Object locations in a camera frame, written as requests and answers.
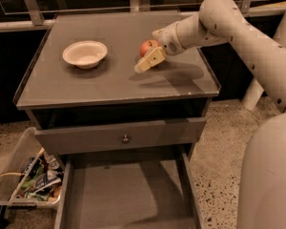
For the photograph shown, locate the clear plastic bin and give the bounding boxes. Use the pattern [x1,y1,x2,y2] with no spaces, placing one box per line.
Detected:
[0,127,60,208]

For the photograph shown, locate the grey drawer cabinet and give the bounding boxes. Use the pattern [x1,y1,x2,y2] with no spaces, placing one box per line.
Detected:
[12,10,221,160]

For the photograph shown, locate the red apple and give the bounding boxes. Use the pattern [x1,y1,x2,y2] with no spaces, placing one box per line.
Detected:
[140,40,158,57]

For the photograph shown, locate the round metal drawer knob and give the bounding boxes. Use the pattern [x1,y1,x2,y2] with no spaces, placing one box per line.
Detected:
[122,135,130,144]

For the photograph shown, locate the snack packets in bin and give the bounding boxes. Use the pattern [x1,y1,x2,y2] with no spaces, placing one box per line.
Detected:
[14,149,64,203]

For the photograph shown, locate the white paper bowl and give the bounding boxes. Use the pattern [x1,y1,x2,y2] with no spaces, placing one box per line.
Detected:
[62,41,108,70]

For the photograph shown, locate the open grey middle drawer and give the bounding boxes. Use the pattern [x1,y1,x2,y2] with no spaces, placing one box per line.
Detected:
[54,150,205,229]

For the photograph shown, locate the grey top drawer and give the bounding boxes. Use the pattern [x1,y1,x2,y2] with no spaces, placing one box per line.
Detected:
[35,117,206,155]

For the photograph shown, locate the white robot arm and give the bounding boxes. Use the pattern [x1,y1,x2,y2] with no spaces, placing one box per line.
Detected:
[134,0,286,229]

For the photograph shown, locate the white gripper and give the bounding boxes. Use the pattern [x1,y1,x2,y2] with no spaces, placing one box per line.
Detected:
[134,22,186,73]

